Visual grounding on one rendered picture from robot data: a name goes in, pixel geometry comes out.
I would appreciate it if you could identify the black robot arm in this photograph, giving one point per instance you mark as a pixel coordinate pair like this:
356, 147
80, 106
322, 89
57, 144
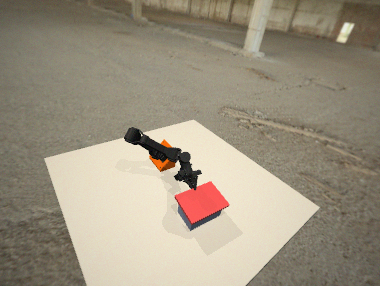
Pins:
159, 151

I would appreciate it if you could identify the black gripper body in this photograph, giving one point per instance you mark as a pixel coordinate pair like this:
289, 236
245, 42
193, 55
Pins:
191, 173

